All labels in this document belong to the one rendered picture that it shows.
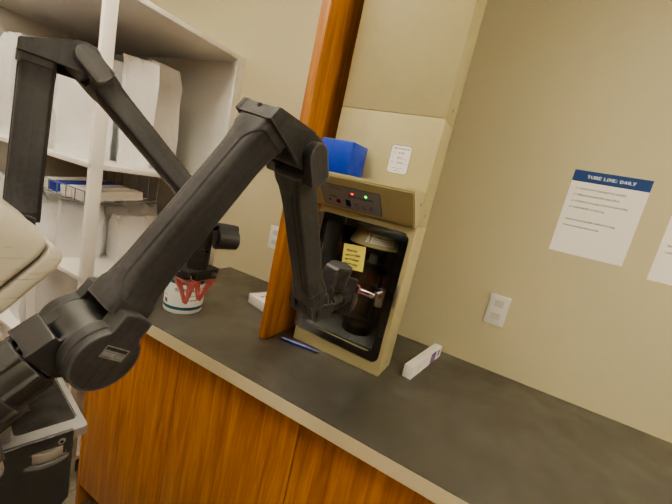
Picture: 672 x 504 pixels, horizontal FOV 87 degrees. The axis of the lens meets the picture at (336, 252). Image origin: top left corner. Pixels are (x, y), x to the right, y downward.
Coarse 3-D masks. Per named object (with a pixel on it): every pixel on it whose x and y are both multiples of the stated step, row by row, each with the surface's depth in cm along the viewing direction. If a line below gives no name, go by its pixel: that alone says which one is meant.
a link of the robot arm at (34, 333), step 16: (64, 304) 42; (80, 304) 43; (96, 304) 44; (32, 320) 40; (48, 320) 41; (64, 320) 41; (80, 320) 41; (96, 320) 41; (16, 336) 38; (32, 336) 38; (48, 336) 38; (64, 336) 39; (32, 352) 37; (48, 352) 38; (48, 368) 39
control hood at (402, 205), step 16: (336, 176) 99; (352, 176) 96; (320, 192) 107; (384, 192) 94; (400, 192) 91; (416, 192) 90; (384, 208) 98; (400, 208) 95; (416, 208) 94; (416, 224) 99
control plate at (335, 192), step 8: (328, 184) 102; (328, 192) 105; (336, 192) 103; (344, 192) 102; (352, 192) 100; (360, 192) 98; (368, 192) 97; (328, 200) 108; (344, 200) 104; (352, 200) 102; (360, 200) 101; (368, 200) 99; (376, 200) 97; (352, 208) 105; (360, 208) 103; (368, 208) 102; (376, 208) 100
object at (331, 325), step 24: (336, 216) 110; (336, 240) 111; (360, 240) 106; (384, 240) 102; (408, 240) 99; (384, 264) 103; (384, 288) 103; (336, 312) 112; (360, 312) 108; (384, 312) 104; (336, 336) 112; (360, 336) 108
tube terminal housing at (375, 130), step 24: (360, 120) 106; (384, 120) 103; (408, 120) 100; (432, 120) 97; (360, 144) 107; (384, 144) 103; (408, 144) 100; (432, 144) 97; (384, 168) 104; (408, 168) 101; (432, 168) 98; (432, 192) 105; (360, 216) 108; (408, 264) 104; (408, 288) 112; (312, 336) 119; (384, 336) 107; (360, 360) 112; (384, 360) 111
